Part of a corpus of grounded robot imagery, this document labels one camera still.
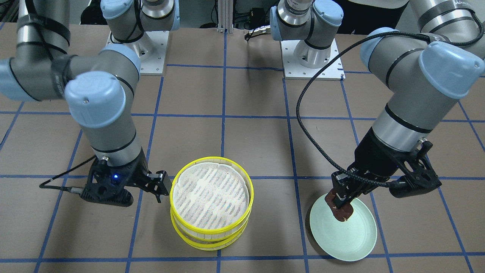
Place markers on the yellow steamer basket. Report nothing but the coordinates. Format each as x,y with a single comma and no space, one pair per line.
208,240
211,193

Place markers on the aluminium frame post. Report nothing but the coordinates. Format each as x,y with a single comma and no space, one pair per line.
225,16

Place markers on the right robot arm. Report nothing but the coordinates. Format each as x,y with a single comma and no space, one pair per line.
99,90

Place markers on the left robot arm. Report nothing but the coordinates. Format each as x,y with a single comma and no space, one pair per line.
428,73

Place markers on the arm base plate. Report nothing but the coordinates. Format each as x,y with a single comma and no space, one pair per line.
301,62
146,53

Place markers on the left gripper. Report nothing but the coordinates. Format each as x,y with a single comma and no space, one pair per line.
372,156

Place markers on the brown bun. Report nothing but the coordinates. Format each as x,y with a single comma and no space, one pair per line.
342,214

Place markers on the green plate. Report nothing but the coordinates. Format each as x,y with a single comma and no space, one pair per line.
348,241

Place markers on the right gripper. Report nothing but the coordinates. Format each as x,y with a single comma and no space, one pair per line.
138,169

